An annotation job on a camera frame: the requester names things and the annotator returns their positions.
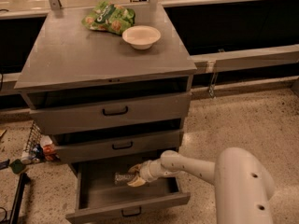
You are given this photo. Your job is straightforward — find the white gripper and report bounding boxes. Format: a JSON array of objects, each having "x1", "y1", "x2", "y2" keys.
[{"x1": 127, "y1": 159, "x2": 169, "y2": 188}]

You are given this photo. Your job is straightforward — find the clear plastic water bottle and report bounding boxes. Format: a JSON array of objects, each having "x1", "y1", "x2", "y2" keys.
[{"x1": 114, "y1": 172, "x2": 135, "y2": 186}]

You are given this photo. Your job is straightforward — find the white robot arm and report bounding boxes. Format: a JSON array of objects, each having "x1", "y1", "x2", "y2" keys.
[{"x1": 127, "y1": 147, "x2": 275, "y2": 224}]

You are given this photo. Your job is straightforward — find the grey open bottom drawer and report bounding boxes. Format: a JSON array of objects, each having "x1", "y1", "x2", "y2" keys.
[{"x1": 65, "y1": 150, "x2": 190, "y2": 224}]

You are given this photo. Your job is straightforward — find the grey top drawer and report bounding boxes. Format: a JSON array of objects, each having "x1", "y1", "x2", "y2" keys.
[{"x1": 30, "y1": 92, "x2": 191, "y2": 135}]

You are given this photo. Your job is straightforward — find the grey middle drawer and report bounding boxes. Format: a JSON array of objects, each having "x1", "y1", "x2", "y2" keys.
[{"x1": 55, "y1": 129, "x2": 183, "y2": 163}]

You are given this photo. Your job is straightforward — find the grey drawer cabinet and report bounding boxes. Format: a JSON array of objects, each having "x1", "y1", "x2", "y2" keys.
[{"x1": 15, "y1": 5, "x2": 196, "y2": 165}]

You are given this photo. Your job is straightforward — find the black pole on floor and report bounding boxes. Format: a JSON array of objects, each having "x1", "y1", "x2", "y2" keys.
[{"x1": 8, "y1": 173, "x2": 30, "y2": 224}]

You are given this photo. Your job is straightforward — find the green sponge on floor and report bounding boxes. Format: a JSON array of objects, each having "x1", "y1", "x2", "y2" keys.
[{"x1": 9, "y1": 159, "x2": 27, "y2": 175}]

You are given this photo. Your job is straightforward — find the white paper bowl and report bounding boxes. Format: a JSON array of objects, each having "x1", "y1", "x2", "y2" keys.
[{"x1": 122, "y1": 25, "x2": 161, "y2": 50}]

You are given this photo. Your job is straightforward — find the green snack bag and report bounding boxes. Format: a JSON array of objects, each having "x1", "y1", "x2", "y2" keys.
[{"x1": 81, "y1": 1, "x2": 135, "y2": 35}]

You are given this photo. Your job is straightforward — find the wire basket with items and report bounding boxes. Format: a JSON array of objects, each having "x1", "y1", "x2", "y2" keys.
[{"x1": 21, "y1": 122, "x2": 60, "y2": 164}]

